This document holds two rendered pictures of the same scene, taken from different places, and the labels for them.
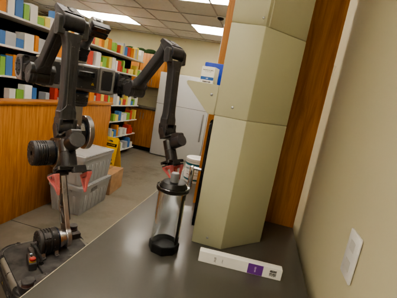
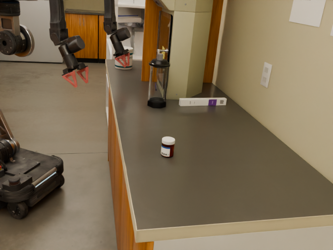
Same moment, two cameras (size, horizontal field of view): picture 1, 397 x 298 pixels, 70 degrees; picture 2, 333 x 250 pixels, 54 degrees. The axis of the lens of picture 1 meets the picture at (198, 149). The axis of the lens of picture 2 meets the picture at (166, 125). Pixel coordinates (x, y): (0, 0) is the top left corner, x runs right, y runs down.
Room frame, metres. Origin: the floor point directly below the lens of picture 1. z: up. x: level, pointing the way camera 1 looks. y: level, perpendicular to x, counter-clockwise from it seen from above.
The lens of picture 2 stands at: (-0.61, 0.70, 1.51)
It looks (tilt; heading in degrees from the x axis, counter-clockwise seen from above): 23 degrees down; 335
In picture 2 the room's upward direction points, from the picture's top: 5 degrees clockwise
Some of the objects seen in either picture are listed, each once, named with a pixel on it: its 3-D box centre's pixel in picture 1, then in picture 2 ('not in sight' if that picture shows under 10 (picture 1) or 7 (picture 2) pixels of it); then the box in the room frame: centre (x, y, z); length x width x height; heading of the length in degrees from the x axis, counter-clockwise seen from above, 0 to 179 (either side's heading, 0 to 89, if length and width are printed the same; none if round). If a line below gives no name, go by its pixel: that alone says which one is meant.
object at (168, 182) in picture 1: (173, 182); (159, 60); (0.89, 0.06, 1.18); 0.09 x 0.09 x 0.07
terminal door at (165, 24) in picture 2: (209, 167); (163, 48); (1.13, -0.06, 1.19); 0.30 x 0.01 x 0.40; 168
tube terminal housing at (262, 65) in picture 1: (248, 141); (188, 26); (1.10, -0.19, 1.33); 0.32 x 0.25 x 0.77; 169
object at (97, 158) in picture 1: (83, 163); not in sight; (3.08, 1.25, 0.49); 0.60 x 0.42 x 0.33; 169
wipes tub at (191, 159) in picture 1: (195, 169); (123, 57); (1.71, 0.00, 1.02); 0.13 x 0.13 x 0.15
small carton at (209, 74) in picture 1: (209, 75); not in sight; (1.06, 0.01, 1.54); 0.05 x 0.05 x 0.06; 71
